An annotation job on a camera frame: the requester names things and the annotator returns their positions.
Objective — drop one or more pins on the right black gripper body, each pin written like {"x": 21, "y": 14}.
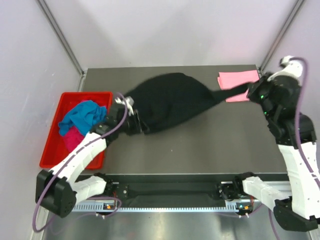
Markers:
{"x": 257, "y": 93}

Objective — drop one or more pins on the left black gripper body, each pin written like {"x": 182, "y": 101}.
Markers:
{"x": 132, "y": 125}

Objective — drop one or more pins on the black t shirt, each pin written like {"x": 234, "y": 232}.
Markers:
{"x": 168, "y": 100}

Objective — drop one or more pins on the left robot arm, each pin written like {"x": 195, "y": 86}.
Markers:
{"x": 57, "y": 189}

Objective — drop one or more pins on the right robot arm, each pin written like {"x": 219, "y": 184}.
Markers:
{"x": 294, "y": 134}

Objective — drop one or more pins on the pink folded t shirt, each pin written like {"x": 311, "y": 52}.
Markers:
{"x": 228, "y": 80}

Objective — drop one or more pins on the blue t shirt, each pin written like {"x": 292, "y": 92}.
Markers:
{"x": 83, "y": 116}

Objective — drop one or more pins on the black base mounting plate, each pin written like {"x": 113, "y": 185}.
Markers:
{"x": 171, "y": 177}

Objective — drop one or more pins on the magenta t shirt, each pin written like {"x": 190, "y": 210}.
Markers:
{"x": 72, "y": 138}

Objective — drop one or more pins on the red plastic bin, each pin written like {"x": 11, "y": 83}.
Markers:
{"x": 55, "y": 151}

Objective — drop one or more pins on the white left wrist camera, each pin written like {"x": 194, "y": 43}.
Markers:
{"x": 129, "y": 102}

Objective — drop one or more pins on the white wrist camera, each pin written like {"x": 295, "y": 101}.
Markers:
{"x": 129, "y": 102}
{"x": 291, "y": 67}

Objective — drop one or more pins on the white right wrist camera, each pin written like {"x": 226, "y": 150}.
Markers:
{"x": 291, "y": 67}

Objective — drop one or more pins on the right aluminium frame post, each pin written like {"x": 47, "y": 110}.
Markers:
{"x": 284, "y": 28}

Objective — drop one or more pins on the aluminium frame post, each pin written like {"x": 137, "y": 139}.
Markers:
{"x": 60, "y": 35}
{"x": 284, "y": 28}

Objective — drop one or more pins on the aluminium front rail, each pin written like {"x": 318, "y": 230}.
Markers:
{"x": 214, "y": 190}

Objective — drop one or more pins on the grey slotted cable duct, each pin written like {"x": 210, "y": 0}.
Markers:
{"x": 109, "y": 207}

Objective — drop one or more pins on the left aluminium frame post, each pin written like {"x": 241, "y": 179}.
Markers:
{"x": 60, "y": 35}

